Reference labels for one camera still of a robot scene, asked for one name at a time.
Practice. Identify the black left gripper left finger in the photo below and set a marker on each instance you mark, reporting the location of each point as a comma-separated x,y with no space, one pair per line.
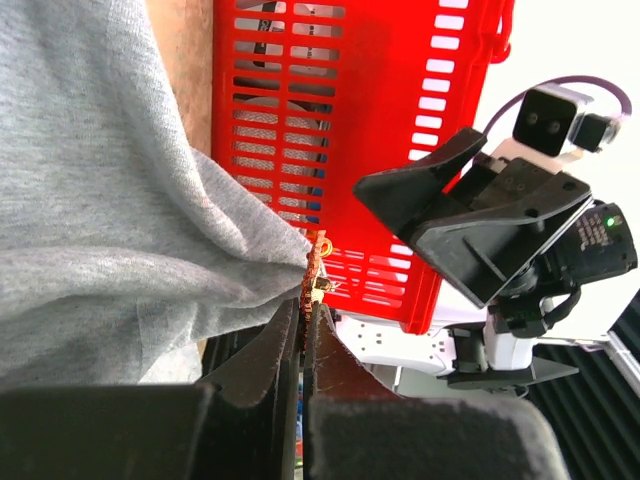
238,422

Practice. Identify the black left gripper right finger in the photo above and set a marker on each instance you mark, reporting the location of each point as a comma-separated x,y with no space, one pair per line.
357,428

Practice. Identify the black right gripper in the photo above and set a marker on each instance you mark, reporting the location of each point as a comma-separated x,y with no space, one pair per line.
517,211

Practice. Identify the orange maple leaf brooch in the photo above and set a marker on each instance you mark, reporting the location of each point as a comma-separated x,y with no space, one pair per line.
315,283

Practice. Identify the grey sleeveless shirt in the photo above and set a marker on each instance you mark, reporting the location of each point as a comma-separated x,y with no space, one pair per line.
119,242

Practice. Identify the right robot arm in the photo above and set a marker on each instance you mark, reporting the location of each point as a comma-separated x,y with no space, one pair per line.
497,352

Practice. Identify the red plastic basket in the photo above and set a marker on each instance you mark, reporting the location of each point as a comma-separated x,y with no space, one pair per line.
310,96

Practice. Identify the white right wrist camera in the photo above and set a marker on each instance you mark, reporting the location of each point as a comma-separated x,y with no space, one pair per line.
555,127

